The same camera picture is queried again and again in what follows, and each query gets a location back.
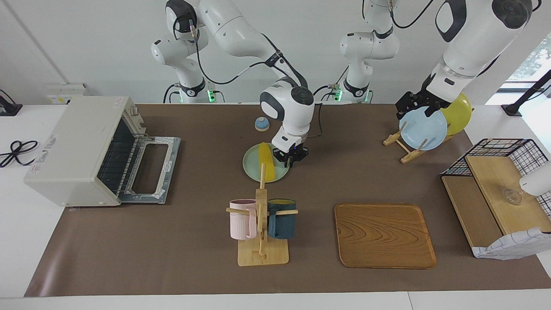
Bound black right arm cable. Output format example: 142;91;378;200
172;15;324;139

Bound beige toaster oven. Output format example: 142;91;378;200
24;96;149;207

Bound brown table mat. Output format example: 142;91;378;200
25;103;551;298

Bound pink mug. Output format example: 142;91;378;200
229;198;258;240

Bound yellow plate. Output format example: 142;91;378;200
440;93;473;136

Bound black base cable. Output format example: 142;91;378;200
163;83;180;104
310;85;343;102

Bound black looped cable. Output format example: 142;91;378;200
0;140;39;168

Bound wooden two-tier shelf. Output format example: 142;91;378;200
441;155;551;259

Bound white wall socket box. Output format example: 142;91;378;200
46;83;93;105

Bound oven door with glass window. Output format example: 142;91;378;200
118;135;181;204

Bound brown wooden tray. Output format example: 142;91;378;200
334;203;437;270

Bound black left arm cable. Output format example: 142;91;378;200
385;0;437;31

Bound wooden plate rack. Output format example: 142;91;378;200
383;121;457;164

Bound white checked cloth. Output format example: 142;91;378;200
472;227;551;260

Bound light blue plate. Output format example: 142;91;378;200
399;106;448;151

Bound white rounded object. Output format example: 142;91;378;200
519;161;551;197

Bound dark blue mug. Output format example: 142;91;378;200
267;198;297;240

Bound black wire basket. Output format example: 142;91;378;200
442;138;551;216

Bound wooden mug tree stand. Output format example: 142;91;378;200
226;162;299;267

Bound black clamp stand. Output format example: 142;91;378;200
501;69;551;117

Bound clear glass cup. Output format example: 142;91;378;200
501;187;523;206

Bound yellow corn cob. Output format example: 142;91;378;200
258;143;276;182

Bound black desk mount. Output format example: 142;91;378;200
0;90;23;117

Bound black right base cable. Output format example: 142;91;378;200
163;83;180;104

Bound pale green plate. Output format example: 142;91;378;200
243;143;290;183

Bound black left base cable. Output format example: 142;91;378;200
310;85;343;102

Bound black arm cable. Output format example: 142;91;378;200
385;0;437;31
172;15;324;139

